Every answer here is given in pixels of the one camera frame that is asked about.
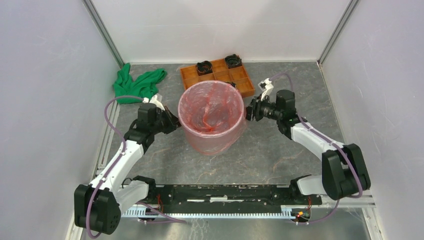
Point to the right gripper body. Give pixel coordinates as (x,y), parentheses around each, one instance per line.
(259,105)

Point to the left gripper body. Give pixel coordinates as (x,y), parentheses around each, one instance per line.
(167,124)

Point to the red plastic trash bag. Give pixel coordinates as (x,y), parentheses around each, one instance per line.
(212,115)

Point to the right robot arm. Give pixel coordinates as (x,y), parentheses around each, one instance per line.
(343,168)

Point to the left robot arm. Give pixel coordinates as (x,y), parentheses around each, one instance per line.
(119,165)

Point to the orange compartment tray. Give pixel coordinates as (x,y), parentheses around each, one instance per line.
(238,75)

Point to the green cloth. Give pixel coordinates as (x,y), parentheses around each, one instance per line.
(144,86)

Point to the rolled black belt right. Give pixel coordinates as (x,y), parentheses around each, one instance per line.
(233,61)

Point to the rolled black belt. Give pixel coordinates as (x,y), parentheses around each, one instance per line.
(233,61)
(204,68)

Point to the rolled black belt left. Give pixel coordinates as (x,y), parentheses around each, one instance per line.
(204,68)

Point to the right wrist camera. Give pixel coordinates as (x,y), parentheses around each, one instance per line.
(266,87)

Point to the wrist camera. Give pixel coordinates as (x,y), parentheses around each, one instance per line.
(156,100)
(266,87)

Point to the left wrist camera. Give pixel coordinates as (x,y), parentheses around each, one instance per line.
(156,100)

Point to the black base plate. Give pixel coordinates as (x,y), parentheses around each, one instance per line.
(227,198)

